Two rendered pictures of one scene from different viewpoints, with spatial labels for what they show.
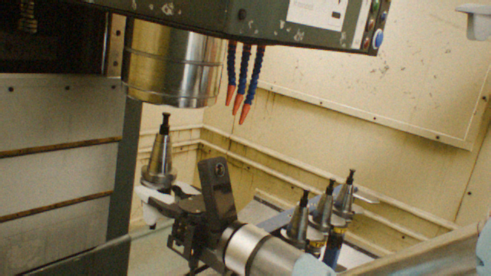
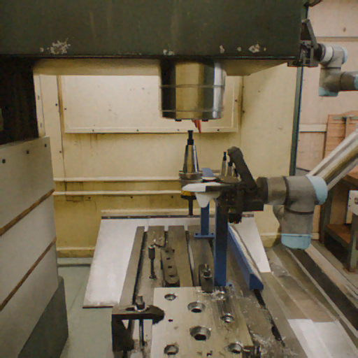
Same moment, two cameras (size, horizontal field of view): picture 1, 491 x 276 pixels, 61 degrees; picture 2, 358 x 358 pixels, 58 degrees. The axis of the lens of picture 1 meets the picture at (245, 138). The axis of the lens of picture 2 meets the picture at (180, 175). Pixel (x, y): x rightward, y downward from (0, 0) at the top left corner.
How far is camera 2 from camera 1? 0.66 m
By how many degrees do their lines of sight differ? 37
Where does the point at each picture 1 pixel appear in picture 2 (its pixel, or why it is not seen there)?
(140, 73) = (202, 100)
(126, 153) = not seen: hidden behind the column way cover
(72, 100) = (31, 163)
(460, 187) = not seen: hidden behind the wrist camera
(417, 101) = not seen: hidden behind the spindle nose
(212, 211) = (249, 176)
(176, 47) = (220, 78)
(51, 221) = (34, 280)
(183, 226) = (229, 196)
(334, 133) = (152, 147)
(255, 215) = (112, 228)
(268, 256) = (295, 182)
